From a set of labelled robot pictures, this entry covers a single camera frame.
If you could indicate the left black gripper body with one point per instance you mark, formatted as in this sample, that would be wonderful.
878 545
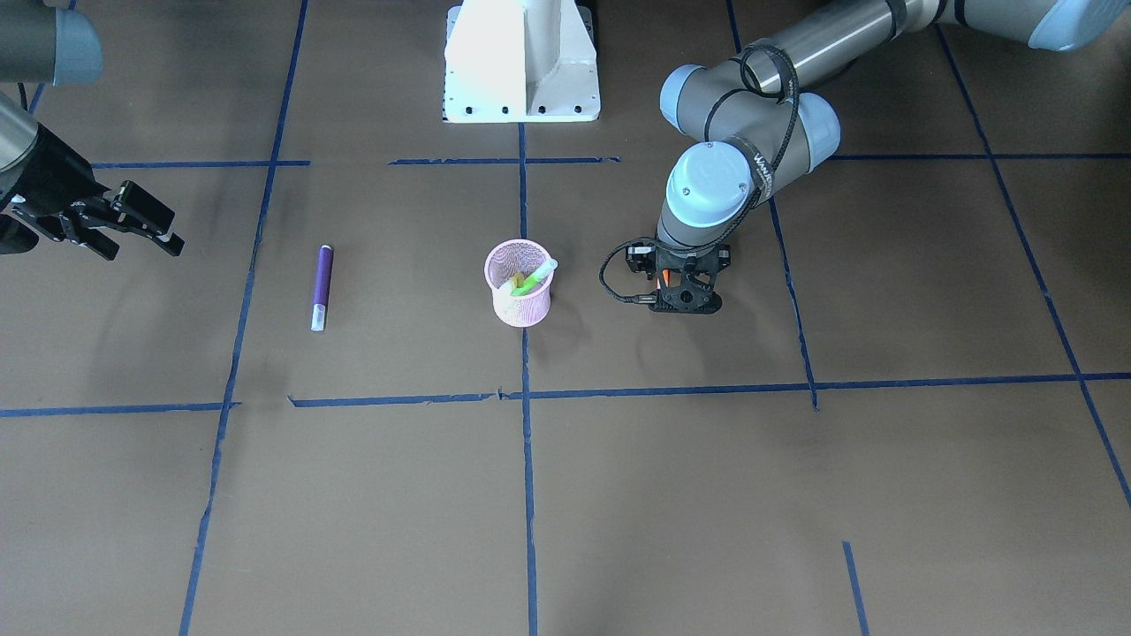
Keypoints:
639 258

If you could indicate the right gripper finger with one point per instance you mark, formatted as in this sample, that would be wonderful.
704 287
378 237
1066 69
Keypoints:
84 229
133 209

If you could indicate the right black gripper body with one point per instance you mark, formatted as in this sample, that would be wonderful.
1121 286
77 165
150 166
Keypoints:
46 173

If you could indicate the green marker pen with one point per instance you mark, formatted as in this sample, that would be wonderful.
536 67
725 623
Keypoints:
537 276

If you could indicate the purple marker pen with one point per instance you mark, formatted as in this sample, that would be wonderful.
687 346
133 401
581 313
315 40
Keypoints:
320 296

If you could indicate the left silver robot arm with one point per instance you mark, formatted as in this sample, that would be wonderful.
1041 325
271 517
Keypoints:
758 123

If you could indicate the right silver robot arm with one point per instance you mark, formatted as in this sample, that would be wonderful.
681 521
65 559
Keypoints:
48 45

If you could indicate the pink mesh pen holder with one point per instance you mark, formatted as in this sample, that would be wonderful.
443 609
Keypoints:
507 259

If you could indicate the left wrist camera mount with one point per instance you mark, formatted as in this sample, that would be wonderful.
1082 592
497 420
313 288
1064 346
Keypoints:
685 296

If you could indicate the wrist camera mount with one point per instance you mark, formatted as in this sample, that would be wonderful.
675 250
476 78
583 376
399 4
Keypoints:
19 233
685 296

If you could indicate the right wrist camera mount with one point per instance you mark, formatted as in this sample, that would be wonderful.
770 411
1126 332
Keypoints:
19 233

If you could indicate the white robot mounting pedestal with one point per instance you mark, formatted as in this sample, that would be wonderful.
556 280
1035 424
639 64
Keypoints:
521 61

